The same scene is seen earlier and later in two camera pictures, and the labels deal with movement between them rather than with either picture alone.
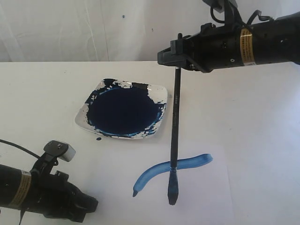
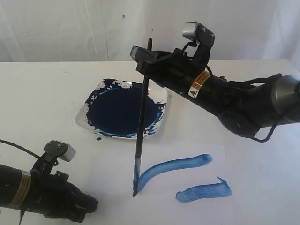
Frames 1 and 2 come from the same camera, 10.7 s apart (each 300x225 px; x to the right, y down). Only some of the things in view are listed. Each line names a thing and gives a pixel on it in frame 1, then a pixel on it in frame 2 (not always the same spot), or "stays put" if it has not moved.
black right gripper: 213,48 -> 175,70
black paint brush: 173,180 -> 140,133
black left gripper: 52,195 stays put
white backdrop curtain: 110,30 stays put
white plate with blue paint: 123,109 stays put
